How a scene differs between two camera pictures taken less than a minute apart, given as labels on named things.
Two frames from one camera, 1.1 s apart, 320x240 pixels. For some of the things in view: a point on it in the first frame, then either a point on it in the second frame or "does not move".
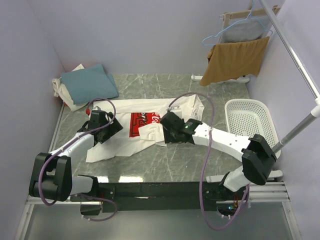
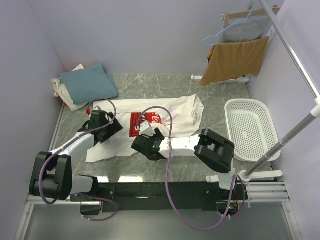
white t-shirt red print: (140, 121) does not move
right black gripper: (168, 138) to (155, 135)
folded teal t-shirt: (89, 84) does not move
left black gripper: (114, 127) does not move
